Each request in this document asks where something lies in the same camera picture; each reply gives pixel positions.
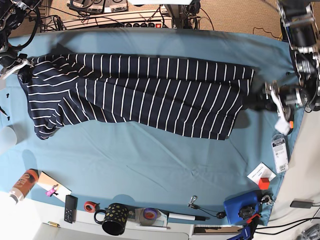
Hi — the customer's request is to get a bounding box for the carabiner with black lanyard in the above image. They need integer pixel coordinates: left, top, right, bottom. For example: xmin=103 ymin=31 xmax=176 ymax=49
xmin=188 ymin=194 xmax=227 ymax=220

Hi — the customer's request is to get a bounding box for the purple tape roll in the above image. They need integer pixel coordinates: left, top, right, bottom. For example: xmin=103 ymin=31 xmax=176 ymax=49
xmin=143 ymin=207 xmax=158 ymax=221

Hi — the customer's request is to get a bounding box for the translucent white cup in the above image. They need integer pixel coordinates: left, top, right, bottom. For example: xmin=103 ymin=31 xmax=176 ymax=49
xmin=0 ymin=126 xmax=17 ymax=155

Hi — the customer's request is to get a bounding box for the navy white striped t-shirt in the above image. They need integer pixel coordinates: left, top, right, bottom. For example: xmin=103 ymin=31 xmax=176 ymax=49
xmin=20 ymin=54 xmax=255 ymax=140

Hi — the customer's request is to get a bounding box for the teal table cloth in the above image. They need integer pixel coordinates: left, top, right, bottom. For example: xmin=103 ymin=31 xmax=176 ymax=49
xmin=0 ymin=28 xmax=297 ymax=215

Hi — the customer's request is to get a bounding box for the black power strip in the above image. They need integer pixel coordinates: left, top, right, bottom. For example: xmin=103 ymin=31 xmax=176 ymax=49
xmin=99 ymin=22 xmax=165 ymax=28

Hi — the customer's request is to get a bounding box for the blue black bar clamp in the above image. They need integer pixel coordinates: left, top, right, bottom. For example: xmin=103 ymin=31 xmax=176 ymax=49
xmin=228 ymin=213 xmax=261 ymax=240

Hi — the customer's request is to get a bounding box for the orange brown bottle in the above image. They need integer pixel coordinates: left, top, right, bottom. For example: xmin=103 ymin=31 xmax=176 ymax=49
xmin=9 ymin=168 xmax=39 ymax=204

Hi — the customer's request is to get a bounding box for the black knob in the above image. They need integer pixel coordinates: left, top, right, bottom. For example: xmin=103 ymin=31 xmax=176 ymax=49
xmin=238 ymin=205 xmax=255 ymax=220

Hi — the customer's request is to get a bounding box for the clear plastic bit case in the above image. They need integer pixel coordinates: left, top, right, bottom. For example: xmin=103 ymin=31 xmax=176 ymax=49
xmin=271 ymin=133 xmax=289 ymax=174

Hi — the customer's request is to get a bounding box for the small orange cube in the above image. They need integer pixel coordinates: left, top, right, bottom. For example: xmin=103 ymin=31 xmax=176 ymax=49
xmin=258 ymin=177 xmax=270 ymax=190

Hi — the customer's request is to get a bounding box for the orange black utility knife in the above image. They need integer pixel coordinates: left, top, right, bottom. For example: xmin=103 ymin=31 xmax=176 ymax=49
xmin=284 ymin=120 xmax=294 ymax=136

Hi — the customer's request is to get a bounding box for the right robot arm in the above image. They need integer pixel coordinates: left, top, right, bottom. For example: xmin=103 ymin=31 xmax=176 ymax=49
xmin=0 ymin=0 xmax=41 ymax=90

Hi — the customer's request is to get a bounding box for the blue plastic box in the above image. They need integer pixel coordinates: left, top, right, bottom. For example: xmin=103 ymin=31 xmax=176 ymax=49
xmin=223 ymin=191 xmax=260 ymax=225

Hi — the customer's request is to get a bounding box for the black remote control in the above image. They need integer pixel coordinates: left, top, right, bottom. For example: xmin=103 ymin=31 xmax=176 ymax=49
xmin=64 ymin=195 xmax=78 ymax=224

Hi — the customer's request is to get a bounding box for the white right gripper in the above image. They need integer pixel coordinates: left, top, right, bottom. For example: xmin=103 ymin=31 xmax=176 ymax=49
xmin=0 ymin=53 xmax=34 ymax=84

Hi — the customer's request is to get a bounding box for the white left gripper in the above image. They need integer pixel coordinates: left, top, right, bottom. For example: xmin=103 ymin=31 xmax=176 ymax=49
xmin=243 ymin=82 xmax=289 ymax=135

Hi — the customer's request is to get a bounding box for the black power adapter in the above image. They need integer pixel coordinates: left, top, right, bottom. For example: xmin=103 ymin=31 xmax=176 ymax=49
xmin=290 ymin=199 xmax=314 ymax=209

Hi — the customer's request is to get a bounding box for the white black marker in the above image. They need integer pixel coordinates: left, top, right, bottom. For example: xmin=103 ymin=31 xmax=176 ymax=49
xmin=168 ymin=212 xmax=210 ymax=222

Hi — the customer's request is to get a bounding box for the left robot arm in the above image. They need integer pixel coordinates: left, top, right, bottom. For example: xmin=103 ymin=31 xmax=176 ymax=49
xmin=242 ymin=0 xmax=320 ymax=136

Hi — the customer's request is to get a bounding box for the red tape roll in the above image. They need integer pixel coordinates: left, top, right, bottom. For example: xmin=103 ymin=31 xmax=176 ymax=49
xmin=83 ymin=201 xmax=98 ymax=213

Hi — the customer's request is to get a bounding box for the white paper card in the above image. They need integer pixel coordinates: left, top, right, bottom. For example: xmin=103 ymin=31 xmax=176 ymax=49
xmin=247 ymin=162 xmax=276 ymax=185

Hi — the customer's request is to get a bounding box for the black mug yellow pattern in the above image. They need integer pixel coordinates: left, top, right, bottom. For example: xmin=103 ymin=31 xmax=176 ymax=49
xmin=94 ymin=203 xmax=129 ymax=236

